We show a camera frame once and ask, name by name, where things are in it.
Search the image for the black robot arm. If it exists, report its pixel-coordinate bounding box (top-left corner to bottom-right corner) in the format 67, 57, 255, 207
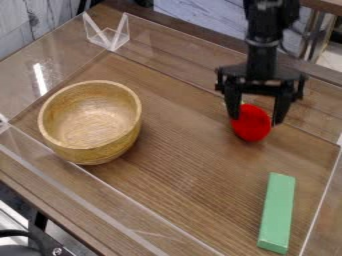
215, 0, 309, 126

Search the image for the clear acrylic corner bracket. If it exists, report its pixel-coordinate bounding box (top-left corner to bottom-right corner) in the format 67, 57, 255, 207
81, 13, 130, 52

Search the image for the clear acrylic tray wall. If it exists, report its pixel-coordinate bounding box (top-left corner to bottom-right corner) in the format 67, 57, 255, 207
0, 114, 224, 256

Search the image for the wooden bowl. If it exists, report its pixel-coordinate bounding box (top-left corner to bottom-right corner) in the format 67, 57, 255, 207
37, 80, 142, 165

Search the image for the black cable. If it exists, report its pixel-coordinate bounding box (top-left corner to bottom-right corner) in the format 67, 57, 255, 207
0, 226, 77, 256

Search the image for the green rectangular block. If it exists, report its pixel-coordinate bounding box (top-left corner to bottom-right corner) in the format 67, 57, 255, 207
256, 173, 295, 255

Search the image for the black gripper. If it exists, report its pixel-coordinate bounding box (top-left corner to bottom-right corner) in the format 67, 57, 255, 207
215, 63, 307, 125

